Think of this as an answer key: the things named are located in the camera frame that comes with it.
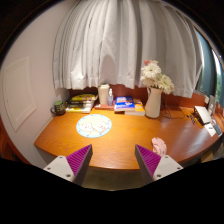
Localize white paper sheet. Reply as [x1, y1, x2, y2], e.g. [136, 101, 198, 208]
[203, 123, 218, 138]

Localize black and yellow book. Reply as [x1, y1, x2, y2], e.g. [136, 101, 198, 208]
[70, 93, 98, 102]

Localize round light-blue mouse pad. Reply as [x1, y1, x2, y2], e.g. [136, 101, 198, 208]
[75, 113, 113, 139]

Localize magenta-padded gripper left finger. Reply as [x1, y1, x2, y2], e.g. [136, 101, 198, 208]
[43, 143, 94, 187]

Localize cream lidded tumbler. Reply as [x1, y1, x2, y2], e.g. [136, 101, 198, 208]
[97, 83, 111, 106]

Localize blue book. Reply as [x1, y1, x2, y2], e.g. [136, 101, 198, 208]
[113, 95, 136, 112]

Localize black cable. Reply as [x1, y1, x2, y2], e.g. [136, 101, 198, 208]
[160, 94, 188, 120]

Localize window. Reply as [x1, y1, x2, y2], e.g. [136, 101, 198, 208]
[196, 29, 224, 104]

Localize yellow-orange book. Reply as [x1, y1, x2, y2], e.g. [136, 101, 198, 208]
[124, 99, 146, 117]

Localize white flat device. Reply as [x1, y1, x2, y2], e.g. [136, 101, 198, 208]
[193, 105, 213, 126]

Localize pink computer mouse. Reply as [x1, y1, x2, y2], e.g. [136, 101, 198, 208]
[151, 136, 168, 158]

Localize yellow and white book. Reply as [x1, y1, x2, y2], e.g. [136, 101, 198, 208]
[64, 105, 94, 114]

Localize white curtain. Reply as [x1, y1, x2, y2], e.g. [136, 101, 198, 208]
[52, 0, 204, 99]

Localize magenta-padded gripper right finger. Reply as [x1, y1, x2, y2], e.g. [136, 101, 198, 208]
[134, 143, 184, 185]

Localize red-brown book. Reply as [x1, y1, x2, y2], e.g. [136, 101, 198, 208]
[93, 103, 115, 111]

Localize green and black mug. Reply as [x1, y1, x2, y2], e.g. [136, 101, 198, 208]
[50, 100, 67, 117]

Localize cream ceramic vase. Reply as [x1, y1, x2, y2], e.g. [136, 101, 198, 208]
[144, 86, 163, 119]

